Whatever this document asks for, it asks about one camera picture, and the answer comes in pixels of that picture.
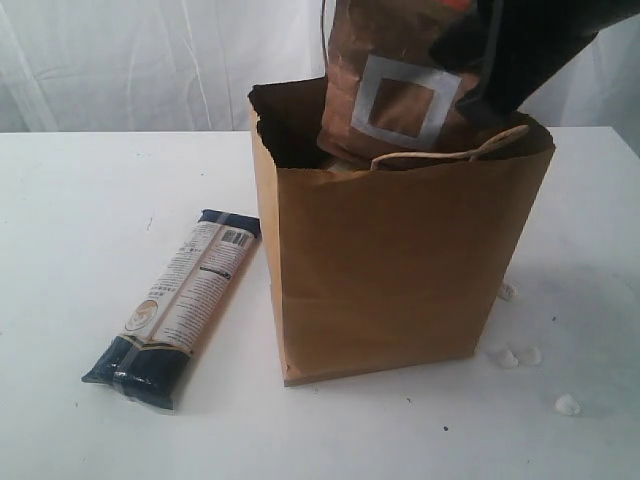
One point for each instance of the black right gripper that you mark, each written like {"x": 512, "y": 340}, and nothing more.
{"x": 519, "y": 45}

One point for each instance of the brown kraft paper pouch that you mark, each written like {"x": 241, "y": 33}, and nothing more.
{"x": 385, "y": 92}

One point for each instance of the brown paper shopping bag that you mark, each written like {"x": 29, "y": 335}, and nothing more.
{"x": 392, "y": 267}

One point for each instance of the yellow juice bottle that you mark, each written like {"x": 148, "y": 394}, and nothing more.
{"x": 338, "y": 165}

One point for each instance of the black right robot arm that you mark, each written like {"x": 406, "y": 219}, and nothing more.
{"x": 600, "y": 15}

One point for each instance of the white crumb behind bag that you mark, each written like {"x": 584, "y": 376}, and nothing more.
{"x": 507, "y": 292}

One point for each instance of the white crumb beside bag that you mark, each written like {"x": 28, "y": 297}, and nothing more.
{"x": 505, "y": 359}

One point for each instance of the white crumb front right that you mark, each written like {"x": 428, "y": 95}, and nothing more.
{"x": 567, "y": 405}

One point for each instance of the blue spaghetti pasta packet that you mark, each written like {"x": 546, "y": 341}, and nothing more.
{"x": 148, "y": 358}

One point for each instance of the white backdrop curtain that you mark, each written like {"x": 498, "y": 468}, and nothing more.
{"x": 151, "y": 65}

